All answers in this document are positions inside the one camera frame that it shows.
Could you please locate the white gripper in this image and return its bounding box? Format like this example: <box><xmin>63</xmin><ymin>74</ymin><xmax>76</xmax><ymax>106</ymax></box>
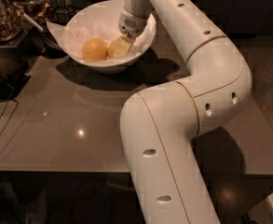
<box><xmin>112</xmin><ymin>7</ymin><xmax>149</xmax><ymax>58</ymax></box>

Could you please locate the orange fruit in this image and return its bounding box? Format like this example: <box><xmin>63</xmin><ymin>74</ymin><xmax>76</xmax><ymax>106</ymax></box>
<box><xmin>108</xmin><ymin>38</ymin><xmax>121</xmax><ymax>58</ymax></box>
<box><xmin>82</xmin><ymin>38</ymin><xmax>108</xmax><ymax>62</ymax></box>

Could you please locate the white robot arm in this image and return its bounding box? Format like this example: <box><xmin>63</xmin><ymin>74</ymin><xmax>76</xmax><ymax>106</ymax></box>
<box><xmin>119</xmin><ymin>0</ymin><xmax>252</xmax><ymax>224</ymax></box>

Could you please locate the white paper bowl liner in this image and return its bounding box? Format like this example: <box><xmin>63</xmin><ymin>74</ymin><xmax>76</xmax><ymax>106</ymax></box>
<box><xmin>46</xmin><ymin>7</ymin><xmax>153</xmax><ymax>62</ymax></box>

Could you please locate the white ceramic bowl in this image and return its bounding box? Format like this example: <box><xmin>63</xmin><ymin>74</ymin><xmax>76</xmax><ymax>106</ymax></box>
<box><xmin>60</xmin><ymin>0</ymin><xmax>157</xmax><ymax>76</ymax></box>

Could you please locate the black appliance on left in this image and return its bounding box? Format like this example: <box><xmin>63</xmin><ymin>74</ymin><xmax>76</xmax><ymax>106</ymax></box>
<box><xmin>0</xmin><ymin>52</ymin><xmax>29</xmax><ymax>100</ymax></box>

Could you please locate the black wire mesh cup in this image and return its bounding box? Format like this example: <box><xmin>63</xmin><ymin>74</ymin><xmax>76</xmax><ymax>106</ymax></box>
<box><xmin>54</xmin><ymin>6</ymin><xmax>76</xmax><ymax>25</ymax></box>

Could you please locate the black power cable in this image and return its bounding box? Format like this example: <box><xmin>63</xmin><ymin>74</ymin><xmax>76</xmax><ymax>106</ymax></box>
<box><xmin>0</xmin><ymin>73</ymin><xmax>20</xmax><ymax>159</ymax></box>

